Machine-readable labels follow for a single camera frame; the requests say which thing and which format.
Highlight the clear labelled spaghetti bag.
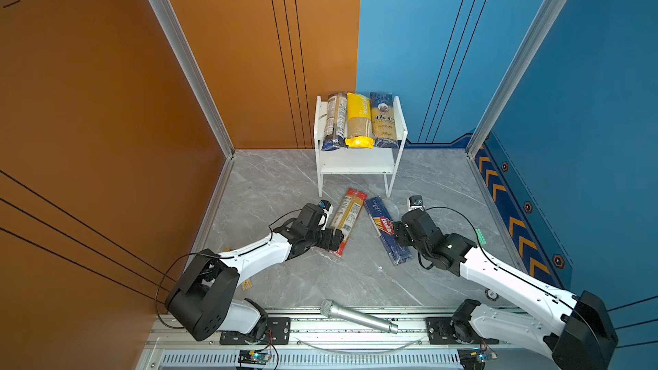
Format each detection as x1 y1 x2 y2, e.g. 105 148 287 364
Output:
321 92 347 152

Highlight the silver microphone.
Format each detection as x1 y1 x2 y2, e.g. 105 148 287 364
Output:
320 300 399 334

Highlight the white two-tier metal shelf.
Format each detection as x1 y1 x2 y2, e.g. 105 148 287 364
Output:
313 96 408 197

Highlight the left green circuit board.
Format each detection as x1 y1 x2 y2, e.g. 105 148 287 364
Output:
237 349 272 369

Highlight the aluminium front rail frame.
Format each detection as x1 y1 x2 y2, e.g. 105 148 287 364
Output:
136 308 557 369

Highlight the blue Barilla spaghetti box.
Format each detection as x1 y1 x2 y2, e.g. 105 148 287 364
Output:
364 196 411 266

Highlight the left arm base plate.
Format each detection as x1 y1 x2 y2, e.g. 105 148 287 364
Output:
219 317 291 347

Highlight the green circuit board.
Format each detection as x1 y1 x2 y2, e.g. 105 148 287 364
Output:
458 349 499 370
237 349 272 369

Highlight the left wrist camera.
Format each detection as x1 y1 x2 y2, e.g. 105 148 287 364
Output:
318 200 334 217

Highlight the small round floor disc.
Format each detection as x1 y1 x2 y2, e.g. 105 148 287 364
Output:
485 289 499 301

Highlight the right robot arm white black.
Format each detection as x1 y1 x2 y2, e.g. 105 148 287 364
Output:
393 208 619 369

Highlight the red-ended clear spaghetti bag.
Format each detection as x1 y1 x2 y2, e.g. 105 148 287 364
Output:
330 188 368 256

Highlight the right green circuit board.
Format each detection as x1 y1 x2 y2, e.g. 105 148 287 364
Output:
458 349 499 370

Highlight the green toy brick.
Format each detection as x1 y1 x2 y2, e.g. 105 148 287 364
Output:
476 229 487 246

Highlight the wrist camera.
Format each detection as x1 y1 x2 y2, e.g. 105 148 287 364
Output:
408 195 425 211
318 200 334 217

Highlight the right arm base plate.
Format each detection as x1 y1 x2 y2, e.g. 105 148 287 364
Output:
425 317 500 345

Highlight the small yellow card box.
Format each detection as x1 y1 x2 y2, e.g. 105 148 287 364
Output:
241 279 252 291

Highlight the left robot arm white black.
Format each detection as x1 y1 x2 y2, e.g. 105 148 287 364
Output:
164 200 344 342

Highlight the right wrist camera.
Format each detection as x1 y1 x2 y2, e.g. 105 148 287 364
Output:
408 195 425 211

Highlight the yellow Pastatime spaghetti bag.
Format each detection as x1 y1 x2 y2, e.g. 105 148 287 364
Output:
345 92 375 149

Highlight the blue Ankara spaghetti bag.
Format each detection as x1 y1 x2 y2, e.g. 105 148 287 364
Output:
369 92 398 148

